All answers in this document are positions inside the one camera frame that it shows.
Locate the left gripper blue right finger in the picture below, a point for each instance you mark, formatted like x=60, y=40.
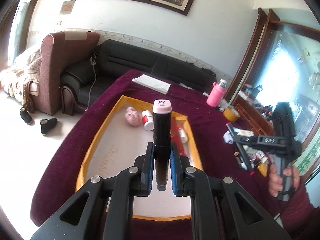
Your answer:
x=178, y=165

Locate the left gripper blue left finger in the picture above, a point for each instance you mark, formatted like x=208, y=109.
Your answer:
x=145, y=164

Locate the small white red-label bottle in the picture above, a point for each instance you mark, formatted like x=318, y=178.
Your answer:
x=182, y=134

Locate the red foil packet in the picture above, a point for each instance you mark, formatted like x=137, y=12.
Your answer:
x=183, y=149

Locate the white red medicine bottle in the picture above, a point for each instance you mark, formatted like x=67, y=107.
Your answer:
x=147, y=120

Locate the black marker pen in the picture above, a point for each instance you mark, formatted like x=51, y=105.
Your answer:
x=162, y=140

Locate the pink fluffy plush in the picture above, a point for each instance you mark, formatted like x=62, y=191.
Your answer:
x=133, y=117

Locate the maroon sleeved forearm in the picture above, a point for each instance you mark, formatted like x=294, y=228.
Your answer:
x=299, y=217

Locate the person right hand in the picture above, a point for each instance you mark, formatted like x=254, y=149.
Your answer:
x=275, y=184

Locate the yellow-edged cardboard tray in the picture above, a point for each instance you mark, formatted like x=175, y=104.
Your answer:
x=115, y=147

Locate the yellow tape roll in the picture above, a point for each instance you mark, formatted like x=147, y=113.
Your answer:
x=231, y=114

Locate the white crumpled tissue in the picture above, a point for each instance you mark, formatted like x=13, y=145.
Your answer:
x=223, y=104

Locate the pink sleeved water bottle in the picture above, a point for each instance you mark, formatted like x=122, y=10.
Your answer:
x=218, y=91

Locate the white folded paper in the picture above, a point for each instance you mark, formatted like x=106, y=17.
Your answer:
x=152, y=83

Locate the wooden cabinet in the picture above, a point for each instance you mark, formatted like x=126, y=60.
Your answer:
x=281, y=63

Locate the maroon velvet bedspread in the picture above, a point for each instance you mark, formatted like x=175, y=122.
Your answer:
x=226, y=202

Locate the black leather sofa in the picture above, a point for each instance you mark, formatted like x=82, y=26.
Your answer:
x=85, y=81

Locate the right black shoe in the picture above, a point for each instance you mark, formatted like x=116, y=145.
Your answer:
x=47, y=125

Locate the black shoe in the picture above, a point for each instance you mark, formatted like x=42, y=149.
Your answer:
x=47, y=125
x=26, y=117

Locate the left black shoe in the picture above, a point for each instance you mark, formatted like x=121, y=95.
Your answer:
x=26, y=117

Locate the maroon armchair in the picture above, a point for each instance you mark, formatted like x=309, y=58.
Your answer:
x=58, y=50

